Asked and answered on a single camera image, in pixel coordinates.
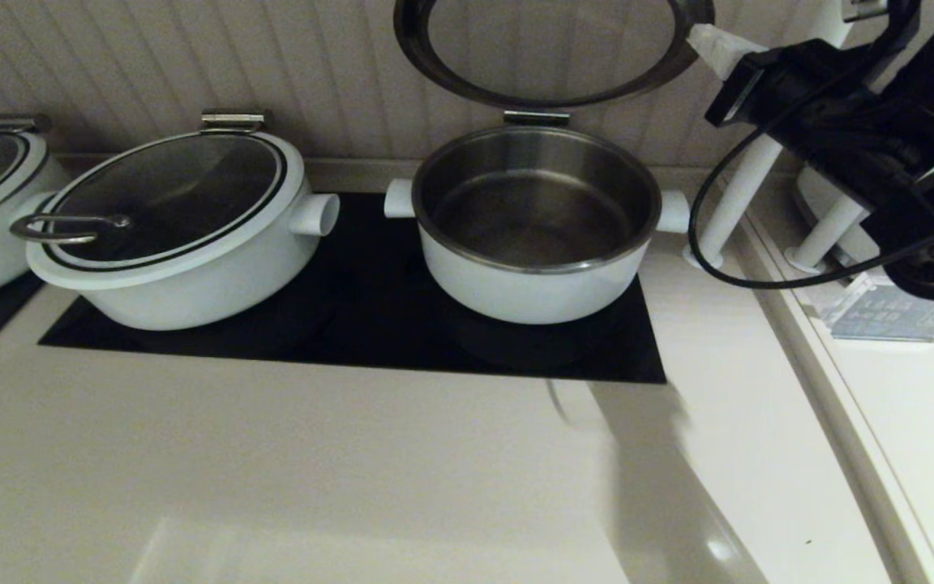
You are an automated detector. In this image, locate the white toaster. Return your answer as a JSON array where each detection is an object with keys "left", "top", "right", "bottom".
[{"left": 794, "top": 166, "right": 881, "bottom": 268}]

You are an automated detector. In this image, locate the white slanted pole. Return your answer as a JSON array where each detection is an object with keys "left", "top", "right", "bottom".
[
  {"left": 682, "top": 0, "right": 857, "bottom": 271},
  {"left": 783, "top": 195, "right": 873, "bottom": 274}
]

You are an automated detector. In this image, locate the clear acrylic sign block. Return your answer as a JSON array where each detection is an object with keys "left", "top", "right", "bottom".
[{"left": 817, "top": 272, "right": 934, "bottom": 343}]

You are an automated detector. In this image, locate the large black glass cooktop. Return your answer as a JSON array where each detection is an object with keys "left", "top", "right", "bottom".
[{"left": 37, "top": 192, "right": 666, "bottom": 384}]

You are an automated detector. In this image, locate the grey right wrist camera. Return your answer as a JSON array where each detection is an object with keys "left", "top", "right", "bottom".
[{"left": 840, "top": 0, "right": 889, "bottom": 23}]

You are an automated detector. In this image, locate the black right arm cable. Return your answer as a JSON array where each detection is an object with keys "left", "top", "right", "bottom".
[{"left": 690, "top": 0, "right": 934, "bottom": 290}]

